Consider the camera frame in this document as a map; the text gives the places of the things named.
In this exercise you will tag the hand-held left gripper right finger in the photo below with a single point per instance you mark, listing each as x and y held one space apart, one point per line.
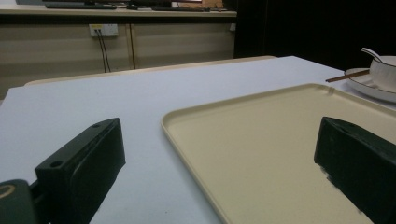
358 155

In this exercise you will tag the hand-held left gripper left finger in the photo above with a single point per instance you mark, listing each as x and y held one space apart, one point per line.
81 174

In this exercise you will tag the white plate with dark rim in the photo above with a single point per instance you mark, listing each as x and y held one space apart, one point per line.
362 84

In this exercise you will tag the brown wooden chopstick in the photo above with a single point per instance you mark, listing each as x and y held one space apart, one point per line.
347 76

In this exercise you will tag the white ceramic bowl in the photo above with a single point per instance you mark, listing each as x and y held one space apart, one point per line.
384 74

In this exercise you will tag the white ceramic spoon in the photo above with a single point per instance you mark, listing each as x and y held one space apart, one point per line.
371 53

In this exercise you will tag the beige plastic tray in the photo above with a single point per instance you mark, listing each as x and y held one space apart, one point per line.
255 149

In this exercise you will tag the beige desk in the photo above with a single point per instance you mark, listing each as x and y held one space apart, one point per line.
62 49

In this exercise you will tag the black keyboard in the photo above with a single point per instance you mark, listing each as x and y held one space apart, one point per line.
79 5
180 9

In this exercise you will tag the white wall socket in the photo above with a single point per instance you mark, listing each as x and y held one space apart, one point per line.
103 30

